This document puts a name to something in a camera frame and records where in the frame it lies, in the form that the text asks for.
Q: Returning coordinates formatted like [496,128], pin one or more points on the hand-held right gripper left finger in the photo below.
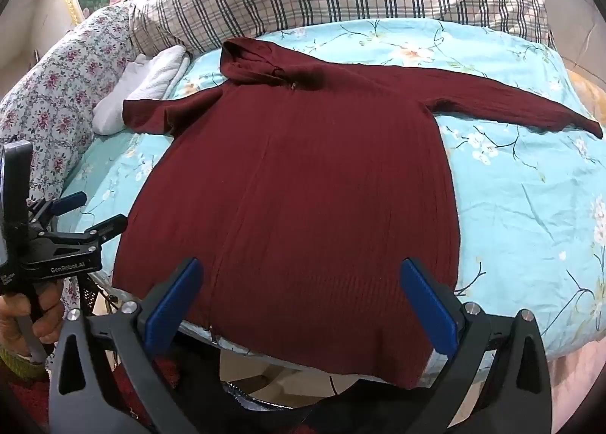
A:
[173,303]

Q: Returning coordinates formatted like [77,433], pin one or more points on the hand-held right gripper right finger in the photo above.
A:
[426,306]

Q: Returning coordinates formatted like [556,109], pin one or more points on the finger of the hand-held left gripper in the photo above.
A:
[111,224]
[71,201]

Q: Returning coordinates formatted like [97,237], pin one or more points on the maroon hooded sweater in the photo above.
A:
[293,178]

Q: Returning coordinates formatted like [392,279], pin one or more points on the person's left hand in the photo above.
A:
[47,315]

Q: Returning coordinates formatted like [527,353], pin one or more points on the white red floral pillow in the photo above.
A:
[61,83]

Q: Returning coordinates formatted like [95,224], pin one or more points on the light blue floral bedsheet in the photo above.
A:
[521,206]

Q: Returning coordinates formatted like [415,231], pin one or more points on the white folded towel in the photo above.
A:
[146,78]

